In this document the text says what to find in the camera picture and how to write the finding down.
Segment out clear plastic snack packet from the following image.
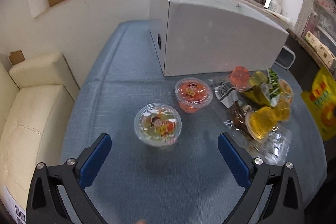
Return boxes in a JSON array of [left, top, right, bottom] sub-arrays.
[[247, 127, 292, 165]]

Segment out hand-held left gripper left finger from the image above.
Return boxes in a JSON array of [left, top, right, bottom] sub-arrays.
[[26, 133, 112, 224]]

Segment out dark counter with stone edge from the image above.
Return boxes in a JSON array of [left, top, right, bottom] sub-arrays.
[[285, 28, 336, 88]]

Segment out white tube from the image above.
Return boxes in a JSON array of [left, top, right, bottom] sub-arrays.
[[268, 10, 292, 25]]

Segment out white bottle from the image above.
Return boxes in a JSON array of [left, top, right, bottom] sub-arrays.
[[269, 0, 282, 14]]

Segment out row of tan boxes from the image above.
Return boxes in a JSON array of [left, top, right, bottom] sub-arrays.
[[304, 31, 336, 69]]

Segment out white labelled carton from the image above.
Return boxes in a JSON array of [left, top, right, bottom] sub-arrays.
[[0, 185, 27, 224]]

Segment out yellow plastic bag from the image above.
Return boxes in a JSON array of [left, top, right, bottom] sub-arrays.
[[301, 67, 336, 142]]

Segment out cream leather sofa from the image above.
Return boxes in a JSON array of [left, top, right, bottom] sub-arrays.
[[0, 52, 80, 203]]

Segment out flat cardboard piece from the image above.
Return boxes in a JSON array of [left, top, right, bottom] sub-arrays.
[[8, 50, 26, 65]]

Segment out small red jelly cup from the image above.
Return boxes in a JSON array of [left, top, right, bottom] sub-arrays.
[[231, 65, 251, 90]]

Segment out green and yellow snack packet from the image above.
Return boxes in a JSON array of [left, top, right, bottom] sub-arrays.
[[241, 68, 280, 108]]

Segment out black and white snack packet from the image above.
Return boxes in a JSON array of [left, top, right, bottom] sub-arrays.
[[209, 77, 238, 107]]

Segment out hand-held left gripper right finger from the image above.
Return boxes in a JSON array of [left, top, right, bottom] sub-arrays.
[[218, 133, 305, 224]]

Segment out clear plastic drawer unit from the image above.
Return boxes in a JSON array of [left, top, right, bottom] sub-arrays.
[[297, 0, 336, 56]]

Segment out large white box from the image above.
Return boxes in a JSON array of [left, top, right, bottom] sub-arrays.
[[149, 0, 290, 77]]

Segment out small orange-lid jelly cup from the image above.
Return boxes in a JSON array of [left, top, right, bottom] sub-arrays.
[[278, 79, 294, 104]]

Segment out large red jelly cup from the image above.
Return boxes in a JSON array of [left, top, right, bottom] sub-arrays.
[[175, 77, 213, 114]]

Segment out large green jelly cup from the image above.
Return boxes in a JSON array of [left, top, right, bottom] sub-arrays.
[[134, 103, 182, 147]]

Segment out clear packet of brown snack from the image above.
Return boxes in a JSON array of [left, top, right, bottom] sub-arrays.
[[224, 98, 263, 136]]

